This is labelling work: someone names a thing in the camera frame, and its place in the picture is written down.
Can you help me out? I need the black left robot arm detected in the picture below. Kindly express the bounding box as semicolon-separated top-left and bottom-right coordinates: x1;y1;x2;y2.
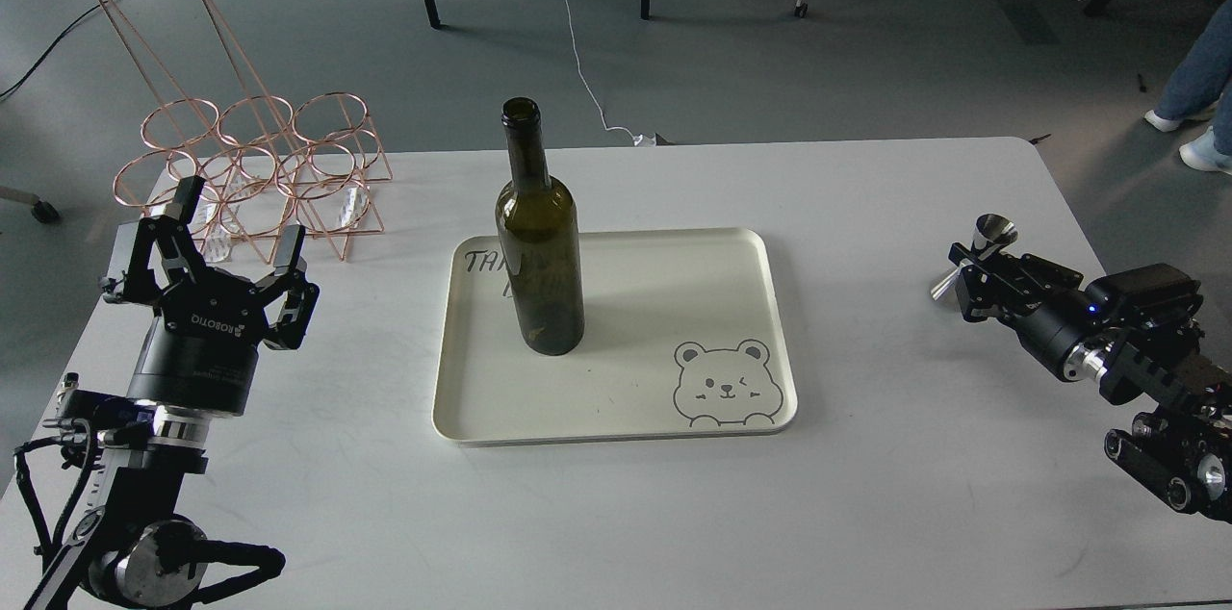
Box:
14;176;320;609

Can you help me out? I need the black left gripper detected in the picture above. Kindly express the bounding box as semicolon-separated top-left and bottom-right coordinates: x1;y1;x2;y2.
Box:
99;176;320;417

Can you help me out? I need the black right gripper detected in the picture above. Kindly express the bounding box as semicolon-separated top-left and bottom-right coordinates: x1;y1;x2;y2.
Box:
949;244;1106;382

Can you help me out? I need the dark green wine bottle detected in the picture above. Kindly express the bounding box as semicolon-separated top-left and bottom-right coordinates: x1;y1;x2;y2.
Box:
496;97;585;356

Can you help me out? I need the copper wire wine rack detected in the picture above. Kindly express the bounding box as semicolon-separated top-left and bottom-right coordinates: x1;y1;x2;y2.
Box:
97;0;395;261

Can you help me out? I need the person in blue jeans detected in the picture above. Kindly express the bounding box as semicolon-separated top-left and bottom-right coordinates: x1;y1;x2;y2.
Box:
1143;0;1231;173

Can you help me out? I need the silver metal jigger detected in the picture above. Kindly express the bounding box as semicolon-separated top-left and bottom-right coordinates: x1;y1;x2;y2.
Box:
930;213;1019;299

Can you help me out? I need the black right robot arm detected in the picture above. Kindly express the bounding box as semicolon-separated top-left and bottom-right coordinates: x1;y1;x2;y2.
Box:
949;244;1231;521

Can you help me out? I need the cream bear serving tray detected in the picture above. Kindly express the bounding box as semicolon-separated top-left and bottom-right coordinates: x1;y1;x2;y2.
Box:
432;227;798;446

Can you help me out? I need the white floor cable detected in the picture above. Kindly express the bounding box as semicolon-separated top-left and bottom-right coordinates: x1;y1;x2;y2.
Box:
547;0;655;147

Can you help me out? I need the black chair caster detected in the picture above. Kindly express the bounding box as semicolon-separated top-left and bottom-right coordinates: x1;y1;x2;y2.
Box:
0;186;62;224

